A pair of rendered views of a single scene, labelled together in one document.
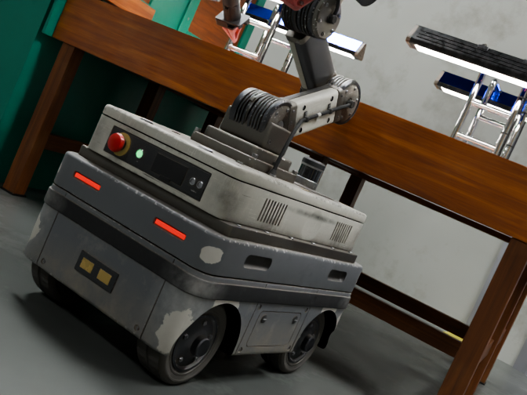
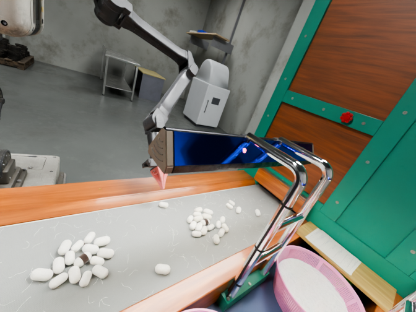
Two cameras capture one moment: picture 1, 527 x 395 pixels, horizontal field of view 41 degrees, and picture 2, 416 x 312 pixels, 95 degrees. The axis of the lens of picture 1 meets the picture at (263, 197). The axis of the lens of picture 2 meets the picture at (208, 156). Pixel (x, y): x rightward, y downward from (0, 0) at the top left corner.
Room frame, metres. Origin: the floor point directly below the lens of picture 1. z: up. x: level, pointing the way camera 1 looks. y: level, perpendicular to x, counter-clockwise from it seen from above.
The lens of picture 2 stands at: (2.73, -0.16, 1.22)
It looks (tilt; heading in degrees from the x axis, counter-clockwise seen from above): 22 degrees down; 112
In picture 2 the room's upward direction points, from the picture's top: 21 degrees clockwise
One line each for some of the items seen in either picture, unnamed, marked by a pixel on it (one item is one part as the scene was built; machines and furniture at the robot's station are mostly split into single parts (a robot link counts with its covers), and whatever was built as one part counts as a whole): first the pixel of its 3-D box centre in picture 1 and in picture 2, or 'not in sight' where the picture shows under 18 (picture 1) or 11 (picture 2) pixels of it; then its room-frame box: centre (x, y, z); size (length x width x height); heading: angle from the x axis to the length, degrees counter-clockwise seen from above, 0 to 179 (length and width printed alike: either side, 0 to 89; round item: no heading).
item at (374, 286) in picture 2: not in sight; (340, 257); (3.07, 0.62, 0.77); 0.33 x 0.15 x 0.01; 156
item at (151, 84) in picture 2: not in sight; (147, 83); (-1.71, 4.31, 0.33); 1.24 x 0.64 x 0.67; 148
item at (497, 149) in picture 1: (480, 121); not in sight; (2.34, -0.55, 0.90); 0.20 x 0.19 x 0.45; 66
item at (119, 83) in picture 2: not in sight; (117, 70); (-1.90, 3.41, 0.48); 1.86 x 0.70 x 0.95; 148
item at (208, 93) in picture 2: not in sight; (208, 94); (0.45, 4.14, 0.74); 0.83 x 0.68 x 1.49; 148
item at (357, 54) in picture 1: (301, 29); not in sight; (3.17, 0.15, 1.08); 0.62 x 0.08 x 0.07; 66
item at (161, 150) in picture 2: not in sight; (260, 149); (2.66, 0.38, 1.08); 0.62 x 0.08 x 0.07; 66
